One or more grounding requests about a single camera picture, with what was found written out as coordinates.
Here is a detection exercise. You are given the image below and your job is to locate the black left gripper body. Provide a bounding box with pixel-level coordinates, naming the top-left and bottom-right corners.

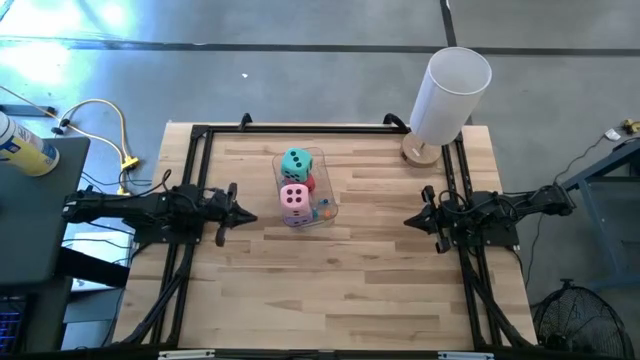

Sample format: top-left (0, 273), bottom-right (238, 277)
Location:
top-left (202, 182), bottom-right (240, 247)

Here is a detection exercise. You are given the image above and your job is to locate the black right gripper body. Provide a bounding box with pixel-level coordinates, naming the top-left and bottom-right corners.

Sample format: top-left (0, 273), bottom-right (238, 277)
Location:
top-left (422, 184), bottom-right (454, 255)

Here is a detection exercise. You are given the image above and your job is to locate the large pink foam die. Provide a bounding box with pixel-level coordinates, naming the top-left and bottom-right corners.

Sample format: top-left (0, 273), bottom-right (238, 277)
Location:
top-left (279, 183), bottom-right (311, 218)

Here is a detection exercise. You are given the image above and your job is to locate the large green foam die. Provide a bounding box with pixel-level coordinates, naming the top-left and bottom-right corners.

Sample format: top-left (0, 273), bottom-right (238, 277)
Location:
top-left (280, 147), bottom-right (315, 183)

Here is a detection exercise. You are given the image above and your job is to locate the clear plastic bin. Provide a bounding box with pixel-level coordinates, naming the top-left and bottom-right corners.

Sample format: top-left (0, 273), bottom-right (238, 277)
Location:
top-left (271, 146), bottom-right (340, 230)

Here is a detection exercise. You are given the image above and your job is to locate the white floor box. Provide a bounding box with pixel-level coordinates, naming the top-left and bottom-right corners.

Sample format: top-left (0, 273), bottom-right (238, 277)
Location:
top-left (63, 230), bottom-right (135, 292)

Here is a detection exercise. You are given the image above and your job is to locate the white shade wooden base lamp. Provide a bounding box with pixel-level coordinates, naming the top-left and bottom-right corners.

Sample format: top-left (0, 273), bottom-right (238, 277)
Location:
top-left (400, 46), bottom-right (493, 169)

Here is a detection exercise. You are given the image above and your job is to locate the blue-grey metal table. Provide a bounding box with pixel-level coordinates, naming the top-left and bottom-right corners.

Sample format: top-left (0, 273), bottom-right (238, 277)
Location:
top-left (553, 137), bottom-right (640, 292)

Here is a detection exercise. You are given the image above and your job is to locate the black floor fan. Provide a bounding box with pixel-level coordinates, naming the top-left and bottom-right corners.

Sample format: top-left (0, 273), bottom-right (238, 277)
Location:
top-left (531, 278), bottom-right (637, 359)

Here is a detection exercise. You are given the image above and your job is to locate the grey desk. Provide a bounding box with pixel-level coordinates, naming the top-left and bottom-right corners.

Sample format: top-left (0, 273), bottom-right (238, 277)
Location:
top-left (0, 135), bottom-right (92, 287)

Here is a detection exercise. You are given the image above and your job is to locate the dark desk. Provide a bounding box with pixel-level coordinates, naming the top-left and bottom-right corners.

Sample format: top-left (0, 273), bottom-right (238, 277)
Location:
top-left (0, 277), bottom-right (74, 354)

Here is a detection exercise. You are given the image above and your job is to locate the black keyboard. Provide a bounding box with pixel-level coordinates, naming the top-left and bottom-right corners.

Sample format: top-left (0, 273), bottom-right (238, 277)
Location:
top-left (0, 310), bottom-right (25, 354)

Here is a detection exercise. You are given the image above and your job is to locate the black aluminium table frame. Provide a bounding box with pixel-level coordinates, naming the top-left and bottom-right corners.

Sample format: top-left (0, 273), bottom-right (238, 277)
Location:
top-left (112, 122), bottom-right (539, 360)

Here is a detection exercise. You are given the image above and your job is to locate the yellow power cable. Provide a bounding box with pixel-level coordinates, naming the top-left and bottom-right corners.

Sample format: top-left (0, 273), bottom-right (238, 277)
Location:
top-left (0, 84), bottom-right (141, 196)

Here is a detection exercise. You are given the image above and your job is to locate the silver frame bracket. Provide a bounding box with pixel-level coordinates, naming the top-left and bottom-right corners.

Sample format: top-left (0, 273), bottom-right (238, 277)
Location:
top-left (438, 351), bottom-right (495, 360)
top-left (158, 349), bottom-right (216, 360)

